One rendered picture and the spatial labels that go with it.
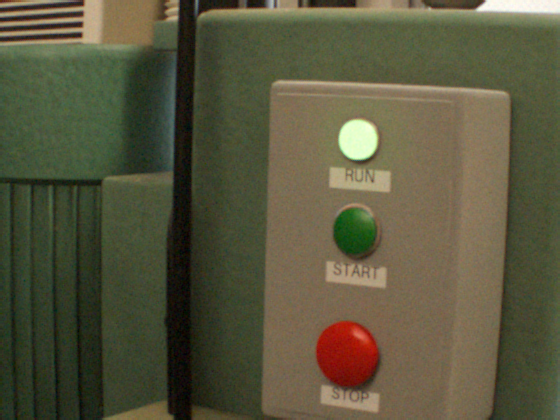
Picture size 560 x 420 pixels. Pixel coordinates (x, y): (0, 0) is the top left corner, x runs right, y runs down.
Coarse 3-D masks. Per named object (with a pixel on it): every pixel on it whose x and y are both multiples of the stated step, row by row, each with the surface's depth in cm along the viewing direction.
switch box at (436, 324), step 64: (320, 128) 53; (384, 128) 51; (448, 128) 50; (320, 192) 53; (384, 192) 52; (448, 192) 50; (320, 256) 54; (384, 256) 52; (448, 256) 50; (320, 320) 54; (384, 320) 52; (448, 320) 51; (320, 384) 54; (384, 384) 52; (448, 384) 51
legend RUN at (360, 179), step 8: (336, 168) 53; (344, 168) 53; (336, 176) 53; (344, 176) 53; (352, 176) 52; (360, 176) 52; (368, 176) 52; (376, 176) 52; (384, 176) 52; (336, 184) 53; (344, 184) 53; (352, 184) 52; (360, 184) 52; (368, 184) 52; (376, 184) 52; (384, 184) 52
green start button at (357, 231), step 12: (348, 204) 52; (360, 204) 52; (336, 216) 53; (348, 216) 52; (360, 216) 52; (372, 216) 52; (336, 228) 52; (348, 228) 52; (360, 228) 52; (372, 228) 52; (336, 240) 53; (348, 240) 52; (360, 240) 52; (372, 240) 52; (348, 252) 52; (360, 252) 52; (372, 252) 52
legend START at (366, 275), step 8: (328, 264) 53; (336, 264) 53; (344, 264) 53; (352, 264) 53; (328, 272) 53; (336, 272) 53; (344, 272) 53; (352, 272) 53; (360, 272) 53; (368, 272) 52; (376, 272) 52; (384, 272) 52; (328, 280) 53; (336, 280) 53; (344, 280) 53; (352, 280) 53; (360, 280) 53; (368, 280) 52; (376, 280) 52; (384, 280) 52
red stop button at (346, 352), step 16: (320, 336) 53; (336, 336) 52; (352, 336) 52; (368, 336) 52; (320, 352) 53; (336, 352) 52; (352, 352) 52; (368, 352) 52; (320, 368) 53; (336, 368) 52; (352, 368) 52; (368, 368) 52; (352, 384) 52
